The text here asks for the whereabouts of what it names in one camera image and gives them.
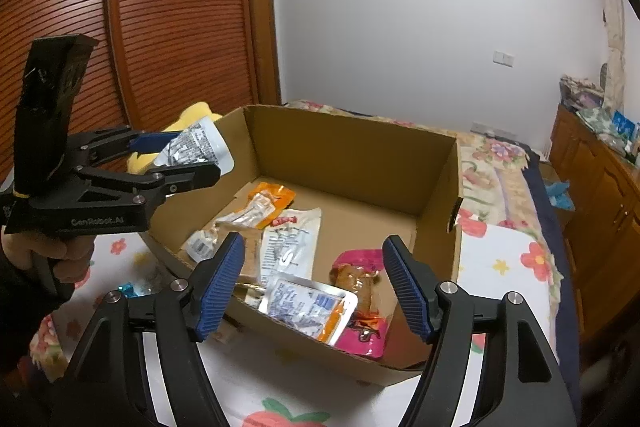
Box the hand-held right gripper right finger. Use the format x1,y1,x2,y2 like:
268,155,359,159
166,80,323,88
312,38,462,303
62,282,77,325
381,234,578,427

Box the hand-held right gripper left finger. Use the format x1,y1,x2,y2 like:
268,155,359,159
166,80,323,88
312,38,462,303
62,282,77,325
52,231,247,427

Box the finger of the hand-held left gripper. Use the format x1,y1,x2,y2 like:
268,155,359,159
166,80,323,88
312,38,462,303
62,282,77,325
72,162,222,208
67,126,181,168

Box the crinkled silver snack packet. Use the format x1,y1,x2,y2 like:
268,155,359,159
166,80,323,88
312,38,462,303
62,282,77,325
151,116,236,176

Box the brown cake packet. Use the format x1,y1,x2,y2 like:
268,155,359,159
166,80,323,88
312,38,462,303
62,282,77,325
234,227,265,288

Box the clear snack packet with barcode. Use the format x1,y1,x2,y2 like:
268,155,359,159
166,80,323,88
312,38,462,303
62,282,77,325
181,228,220,262

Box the pink snack packet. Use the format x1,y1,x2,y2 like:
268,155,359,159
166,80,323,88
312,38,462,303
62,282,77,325
329,248,398,359

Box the orange snack packet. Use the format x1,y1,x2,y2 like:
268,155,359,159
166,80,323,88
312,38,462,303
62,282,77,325
246,181,297,229

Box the white red-label snack packet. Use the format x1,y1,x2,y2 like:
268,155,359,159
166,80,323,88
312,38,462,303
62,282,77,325
259,206,322,289

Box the silver blue-print snack packet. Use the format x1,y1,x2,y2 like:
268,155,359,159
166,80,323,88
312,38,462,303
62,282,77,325
261,273,360,347

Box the brown cardboard box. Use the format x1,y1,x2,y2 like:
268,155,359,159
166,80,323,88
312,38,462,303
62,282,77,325
142,104,464,388

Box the person's left forearm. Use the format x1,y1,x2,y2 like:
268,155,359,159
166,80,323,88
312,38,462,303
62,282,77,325
0,227,68,427

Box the person's left hand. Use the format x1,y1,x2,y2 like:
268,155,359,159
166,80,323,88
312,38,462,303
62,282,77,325
29,234,97,286

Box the yellow plush toy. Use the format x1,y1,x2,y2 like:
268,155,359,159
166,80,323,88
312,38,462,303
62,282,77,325
126,102,224,174

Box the floral strawberry tablecloth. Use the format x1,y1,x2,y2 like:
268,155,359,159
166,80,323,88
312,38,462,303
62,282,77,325
29,206,568,427

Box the wooden slatted wardrobe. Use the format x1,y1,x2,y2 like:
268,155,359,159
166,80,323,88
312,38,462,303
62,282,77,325
0,0,282,190

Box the teal cloth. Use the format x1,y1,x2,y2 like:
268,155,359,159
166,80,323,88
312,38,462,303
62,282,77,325
544,180,574,211

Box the wooden sideboard cabinet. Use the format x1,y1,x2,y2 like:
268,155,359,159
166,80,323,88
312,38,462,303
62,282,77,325
549,103,640,345

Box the green floral cloth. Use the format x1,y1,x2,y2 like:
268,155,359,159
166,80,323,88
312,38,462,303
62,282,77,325
576,106,618,132

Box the pile of folded cloth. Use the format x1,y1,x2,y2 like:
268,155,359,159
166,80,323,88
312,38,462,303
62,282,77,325
559,74,607,108

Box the blue box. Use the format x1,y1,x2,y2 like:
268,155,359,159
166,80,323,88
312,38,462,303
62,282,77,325
611,110,640,142

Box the cream patterned curtain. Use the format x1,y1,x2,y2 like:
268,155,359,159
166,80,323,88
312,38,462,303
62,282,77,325
595,0,630,110

